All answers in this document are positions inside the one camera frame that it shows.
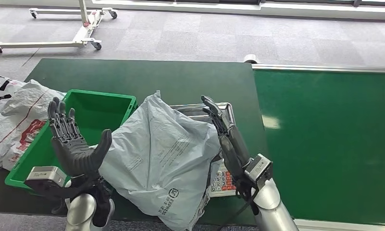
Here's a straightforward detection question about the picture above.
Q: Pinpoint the steel scale with keypad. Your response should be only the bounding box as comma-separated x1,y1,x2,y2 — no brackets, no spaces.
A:
168,102,239,198

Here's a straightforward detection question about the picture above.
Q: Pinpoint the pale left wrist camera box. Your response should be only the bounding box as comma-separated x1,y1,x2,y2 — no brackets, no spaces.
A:
25,166,69,192

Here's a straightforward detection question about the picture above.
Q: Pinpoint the green conveyor belt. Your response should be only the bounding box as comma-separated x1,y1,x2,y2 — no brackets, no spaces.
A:
252,68,385,225

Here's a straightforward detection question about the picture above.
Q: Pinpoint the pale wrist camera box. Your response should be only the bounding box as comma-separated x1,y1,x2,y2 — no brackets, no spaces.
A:
25,166,69,192
244,154,273,189

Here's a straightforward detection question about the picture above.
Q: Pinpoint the white wheeled stand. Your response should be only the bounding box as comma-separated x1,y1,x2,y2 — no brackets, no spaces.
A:
0,0,118,54

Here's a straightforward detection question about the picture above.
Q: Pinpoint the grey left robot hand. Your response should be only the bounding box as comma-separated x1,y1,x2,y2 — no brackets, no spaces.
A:
47,97,112,179

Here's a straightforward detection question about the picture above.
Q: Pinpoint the white conveyor end roller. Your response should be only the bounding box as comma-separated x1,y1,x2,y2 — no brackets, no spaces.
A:
243,54,261,64

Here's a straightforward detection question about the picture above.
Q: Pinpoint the grey SF Express poly package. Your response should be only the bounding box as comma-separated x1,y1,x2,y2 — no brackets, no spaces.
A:
98,90,223,231

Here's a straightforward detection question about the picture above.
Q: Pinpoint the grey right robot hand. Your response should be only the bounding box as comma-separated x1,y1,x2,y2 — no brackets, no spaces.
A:
201,95,251,179

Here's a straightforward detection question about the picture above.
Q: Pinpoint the white woven sack red print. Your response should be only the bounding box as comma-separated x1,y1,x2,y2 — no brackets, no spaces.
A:
0,79,66,171

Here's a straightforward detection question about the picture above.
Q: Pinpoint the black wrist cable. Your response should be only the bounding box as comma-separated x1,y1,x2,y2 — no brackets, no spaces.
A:
216,183,260,231

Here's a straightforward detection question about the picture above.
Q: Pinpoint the green plastic crate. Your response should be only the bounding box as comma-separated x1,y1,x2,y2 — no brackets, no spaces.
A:
5,89,139,192

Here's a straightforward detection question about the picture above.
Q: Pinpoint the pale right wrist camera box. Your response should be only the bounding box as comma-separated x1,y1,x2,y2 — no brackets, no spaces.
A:
244,154,273,189

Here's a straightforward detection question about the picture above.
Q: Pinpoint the white woven sack black print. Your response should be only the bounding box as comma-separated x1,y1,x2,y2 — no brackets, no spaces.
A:
0,75,28,111

